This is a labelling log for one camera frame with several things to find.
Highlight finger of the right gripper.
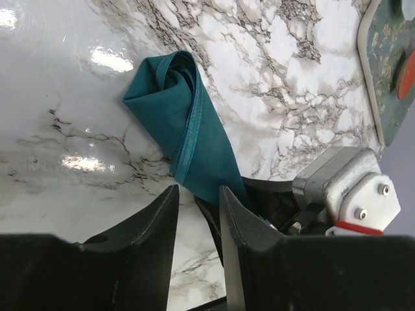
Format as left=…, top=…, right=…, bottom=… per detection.
left=194, top=178, right=300, bottom=264

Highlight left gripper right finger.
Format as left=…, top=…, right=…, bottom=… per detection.
left=219, top=187, right=414, bottom=310

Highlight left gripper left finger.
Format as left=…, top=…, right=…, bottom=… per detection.
left=1, top=185, right=180, bottom=310

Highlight teal cloth napkin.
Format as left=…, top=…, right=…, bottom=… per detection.
left=121, top=50, right=276, bottom=229

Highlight red small bowl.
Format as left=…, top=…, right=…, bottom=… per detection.
left=394, top=50, right=414, bottom=100

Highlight floral green serving tray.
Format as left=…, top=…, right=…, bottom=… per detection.
left=357, top=1, right=414, bottom=146

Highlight light blue small plate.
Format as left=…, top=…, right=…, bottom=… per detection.
left=401, top=0, right=415, bottom=21

